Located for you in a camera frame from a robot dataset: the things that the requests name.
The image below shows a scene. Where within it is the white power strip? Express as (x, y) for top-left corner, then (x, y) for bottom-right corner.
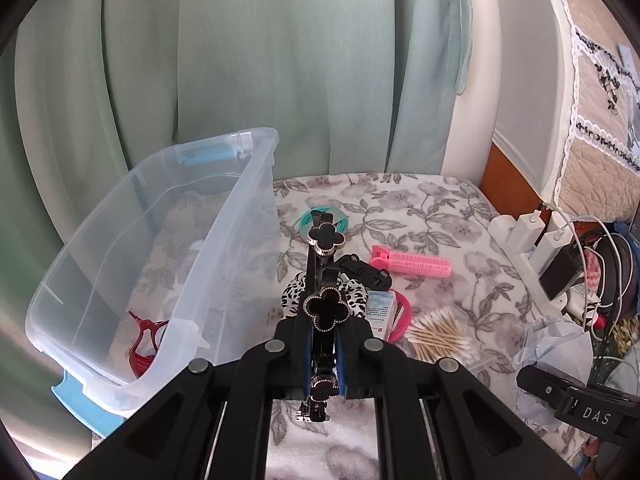
(487, 215), (568, 317)

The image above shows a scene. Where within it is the pink round pocket mirror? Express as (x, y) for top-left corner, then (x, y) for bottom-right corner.
(385, 289), (413, 345)

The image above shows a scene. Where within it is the red hair claw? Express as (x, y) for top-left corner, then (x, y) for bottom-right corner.
(127, 310), (171, 380)

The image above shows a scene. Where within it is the leopard print scrunchie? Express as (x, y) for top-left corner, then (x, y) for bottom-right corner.
(280, 271), (371, 321)

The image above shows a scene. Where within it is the beige quilted lace bedspread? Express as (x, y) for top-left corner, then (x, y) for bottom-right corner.
(542, 0), (640, 223)

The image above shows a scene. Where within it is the crumpled pale blue tissue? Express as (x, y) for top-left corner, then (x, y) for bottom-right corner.
(510, 317), (596, 436)

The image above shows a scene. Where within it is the pink hair roller clip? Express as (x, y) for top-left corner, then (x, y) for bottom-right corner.
(370, 245), (452, 278)

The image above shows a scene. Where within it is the pale blue curtain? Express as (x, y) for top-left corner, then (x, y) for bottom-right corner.
(387, 0), (473, 173)

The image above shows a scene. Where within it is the black clover hair clip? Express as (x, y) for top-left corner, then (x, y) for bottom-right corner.
(298, 210), (348, 425)

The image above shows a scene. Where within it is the bundle of wooden cotton swabs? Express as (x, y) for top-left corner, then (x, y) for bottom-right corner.
(405, 307), (473, 363)

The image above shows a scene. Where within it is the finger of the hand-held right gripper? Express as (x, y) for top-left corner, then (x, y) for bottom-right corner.
(516, 365), (576, 408)

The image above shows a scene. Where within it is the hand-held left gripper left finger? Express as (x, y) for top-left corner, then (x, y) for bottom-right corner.
(65, 315), (314, 480)

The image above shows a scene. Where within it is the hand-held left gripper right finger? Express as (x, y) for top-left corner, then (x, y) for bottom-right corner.
(335, 321), (581, 480)

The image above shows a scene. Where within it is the black toy car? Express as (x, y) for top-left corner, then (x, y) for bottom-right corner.
(336, 254), (392, 291)

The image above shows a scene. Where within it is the green curtain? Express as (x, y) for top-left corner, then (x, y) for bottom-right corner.
(0, 0), (401, 271)

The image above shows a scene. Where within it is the teal plastic cord coil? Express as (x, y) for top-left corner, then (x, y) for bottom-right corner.
(298, 206), (352, 240)

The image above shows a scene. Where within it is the black power adapter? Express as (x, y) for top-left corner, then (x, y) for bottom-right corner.
(540, 244), (583, 302)

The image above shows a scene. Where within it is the small white blue box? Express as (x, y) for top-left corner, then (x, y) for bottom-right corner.
(364, 290), (406, 338)

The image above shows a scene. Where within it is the clear plastic storage container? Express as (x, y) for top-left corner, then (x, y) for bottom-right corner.
(25, 127), (279, 417)

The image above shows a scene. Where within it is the grey floral blanket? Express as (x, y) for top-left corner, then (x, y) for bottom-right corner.
(90, 172), (551, 480)

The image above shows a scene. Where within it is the white charger plug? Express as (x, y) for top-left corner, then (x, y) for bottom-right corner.
(530, 230), (573, 273)
(510, 210), (544, 256)

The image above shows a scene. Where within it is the white charging cable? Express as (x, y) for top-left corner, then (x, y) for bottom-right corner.
(540, 201), (628, 331)

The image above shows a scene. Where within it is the blue container lid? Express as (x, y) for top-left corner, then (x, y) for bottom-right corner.
(50, 370), (126, 441)

